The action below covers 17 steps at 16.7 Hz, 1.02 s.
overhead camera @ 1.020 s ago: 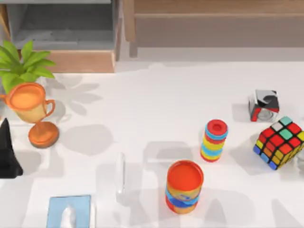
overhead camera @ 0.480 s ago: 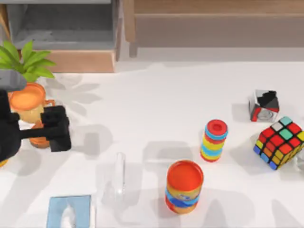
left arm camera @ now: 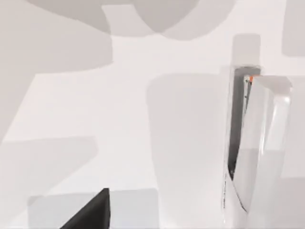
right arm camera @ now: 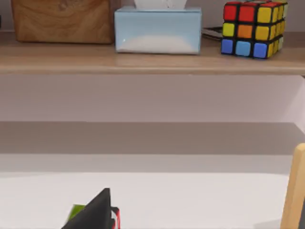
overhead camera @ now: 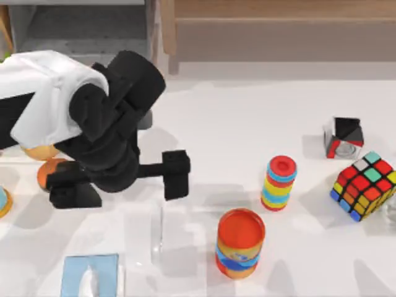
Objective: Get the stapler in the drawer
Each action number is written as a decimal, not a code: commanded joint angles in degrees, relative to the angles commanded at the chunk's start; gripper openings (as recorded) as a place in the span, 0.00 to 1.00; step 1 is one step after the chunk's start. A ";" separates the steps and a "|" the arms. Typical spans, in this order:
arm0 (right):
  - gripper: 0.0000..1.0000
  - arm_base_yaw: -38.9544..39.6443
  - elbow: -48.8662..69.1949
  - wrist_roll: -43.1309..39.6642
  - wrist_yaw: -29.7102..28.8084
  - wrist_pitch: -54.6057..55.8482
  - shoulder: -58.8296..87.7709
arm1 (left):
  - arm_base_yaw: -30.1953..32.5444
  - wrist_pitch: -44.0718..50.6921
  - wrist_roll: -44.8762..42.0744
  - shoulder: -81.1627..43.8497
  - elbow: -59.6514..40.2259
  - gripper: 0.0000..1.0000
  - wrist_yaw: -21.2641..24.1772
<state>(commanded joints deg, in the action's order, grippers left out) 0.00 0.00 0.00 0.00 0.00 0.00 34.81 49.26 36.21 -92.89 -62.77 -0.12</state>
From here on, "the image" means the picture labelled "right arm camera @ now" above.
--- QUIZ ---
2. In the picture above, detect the pale wooden frame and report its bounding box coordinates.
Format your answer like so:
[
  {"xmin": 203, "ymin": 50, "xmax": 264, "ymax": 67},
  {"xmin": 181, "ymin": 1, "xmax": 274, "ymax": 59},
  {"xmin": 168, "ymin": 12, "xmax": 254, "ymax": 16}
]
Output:
[{"xmin": 280, "ymin": 143, "xmax": 305, "ymax": 229}]

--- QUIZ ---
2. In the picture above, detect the red and black object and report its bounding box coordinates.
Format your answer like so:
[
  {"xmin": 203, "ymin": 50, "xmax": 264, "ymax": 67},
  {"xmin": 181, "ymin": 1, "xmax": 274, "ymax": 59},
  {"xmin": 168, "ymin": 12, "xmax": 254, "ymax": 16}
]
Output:
[{"xmin": 110, "ymin": 207, "xmax": 121, "ymax": 229}]

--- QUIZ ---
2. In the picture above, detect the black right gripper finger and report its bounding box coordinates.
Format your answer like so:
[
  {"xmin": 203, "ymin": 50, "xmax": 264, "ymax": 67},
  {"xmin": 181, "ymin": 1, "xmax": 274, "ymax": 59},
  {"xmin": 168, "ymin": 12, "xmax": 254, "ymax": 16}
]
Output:
[{"xmin": 61, "ymin": 187, "xmax": 112, "ymax": 229}]

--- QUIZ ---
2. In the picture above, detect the wooden box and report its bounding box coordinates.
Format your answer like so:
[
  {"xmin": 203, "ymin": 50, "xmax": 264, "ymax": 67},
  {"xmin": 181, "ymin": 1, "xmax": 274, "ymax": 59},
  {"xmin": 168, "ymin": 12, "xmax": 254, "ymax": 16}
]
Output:
[{"xmin": 10, "ymin": 0, "xmax": 114, "ymax": 44}]

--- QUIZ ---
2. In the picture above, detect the colourful puzzle cube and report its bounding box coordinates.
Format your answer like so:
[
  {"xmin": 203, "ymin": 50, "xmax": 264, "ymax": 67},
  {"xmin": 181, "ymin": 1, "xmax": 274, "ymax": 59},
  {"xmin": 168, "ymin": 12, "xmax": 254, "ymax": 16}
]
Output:
[{"xmin": 221, "ymin": 0, "xmax": 289, "ymax": 59}]

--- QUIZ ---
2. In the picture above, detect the wooden shelf board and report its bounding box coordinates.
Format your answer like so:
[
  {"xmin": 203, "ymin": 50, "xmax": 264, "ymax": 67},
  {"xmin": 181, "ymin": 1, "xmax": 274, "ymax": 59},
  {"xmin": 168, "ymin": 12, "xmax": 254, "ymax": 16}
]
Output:
[{"xmin": 0, "ymin": 31, "xmax": 305, "ymax": 76}]

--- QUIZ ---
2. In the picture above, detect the light blue tissue box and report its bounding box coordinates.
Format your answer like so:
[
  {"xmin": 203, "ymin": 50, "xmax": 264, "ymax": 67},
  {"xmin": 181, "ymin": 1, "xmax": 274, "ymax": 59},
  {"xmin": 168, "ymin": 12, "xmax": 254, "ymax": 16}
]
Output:
[{"xmin": 114, "ymin": 0, "xmax": 202, "ymax": 55}]

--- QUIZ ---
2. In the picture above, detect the green object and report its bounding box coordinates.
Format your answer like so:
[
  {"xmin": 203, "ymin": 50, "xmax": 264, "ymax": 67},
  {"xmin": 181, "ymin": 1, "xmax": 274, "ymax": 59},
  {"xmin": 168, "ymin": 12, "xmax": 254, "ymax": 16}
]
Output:
[{"xmin": 67, "ymin": 204, "xmax": 86, "ymax": 220}]

